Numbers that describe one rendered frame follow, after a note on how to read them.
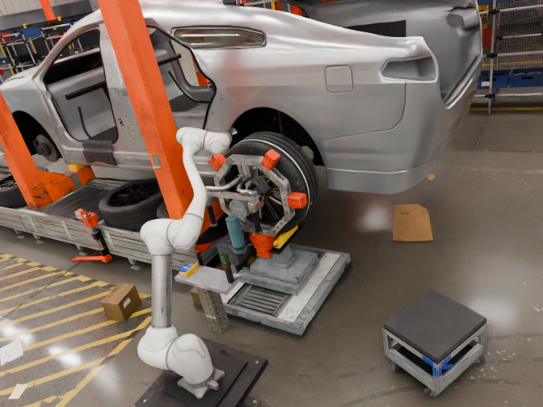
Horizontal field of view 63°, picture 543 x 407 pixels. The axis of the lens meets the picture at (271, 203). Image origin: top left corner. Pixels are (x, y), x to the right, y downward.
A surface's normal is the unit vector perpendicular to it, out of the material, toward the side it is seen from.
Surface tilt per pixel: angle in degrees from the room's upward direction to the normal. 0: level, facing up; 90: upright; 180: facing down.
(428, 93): 89
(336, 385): 0
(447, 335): 0
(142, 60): 90
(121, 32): 90
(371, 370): 0
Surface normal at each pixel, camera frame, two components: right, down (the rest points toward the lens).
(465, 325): -0.18, -0.87
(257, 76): -0.51, 0.48
